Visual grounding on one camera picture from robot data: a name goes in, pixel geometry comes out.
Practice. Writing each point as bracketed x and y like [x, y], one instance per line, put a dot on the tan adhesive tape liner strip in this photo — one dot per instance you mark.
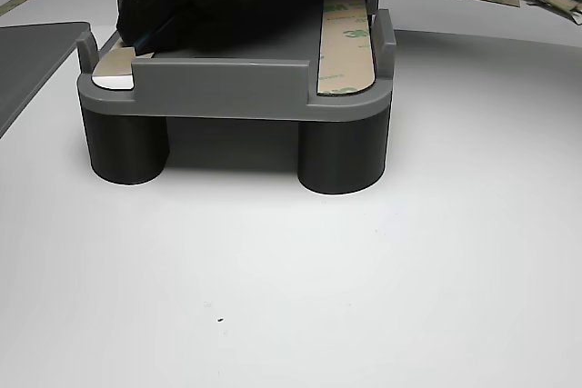
[345, 56]
[116, 63]

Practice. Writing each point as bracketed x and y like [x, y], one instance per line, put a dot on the grey rubber mat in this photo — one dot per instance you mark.
[32, 56]

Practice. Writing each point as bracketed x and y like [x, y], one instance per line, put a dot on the grey tape holding fixture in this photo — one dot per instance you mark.
[227, 88]

